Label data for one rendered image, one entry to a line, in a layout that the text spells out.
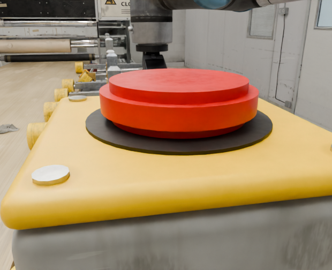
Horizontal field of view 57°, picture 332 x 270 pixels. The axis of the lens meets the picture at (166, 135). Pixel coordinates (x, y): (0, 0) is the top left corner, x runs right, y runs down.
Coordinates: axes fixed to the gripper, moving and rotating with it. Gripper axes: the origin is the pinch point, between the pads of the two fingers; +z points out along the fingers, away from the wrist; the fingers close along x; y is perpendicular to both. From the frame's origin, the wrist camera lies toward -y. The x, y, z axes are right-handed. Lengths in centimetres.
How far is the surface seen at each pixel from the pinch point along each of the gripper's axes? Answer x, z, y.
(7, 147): 41.1, 9.7, 23.2
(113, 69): 8.6, -13.1, 14.7
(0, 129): 48, 9, 38
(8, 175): 35.3, 9.9, 3.9
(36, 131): 30.6, 3.3, 16.9
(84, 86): 24, 5, 93
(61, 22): 53, -27, 248
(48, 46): 67, -6, 245
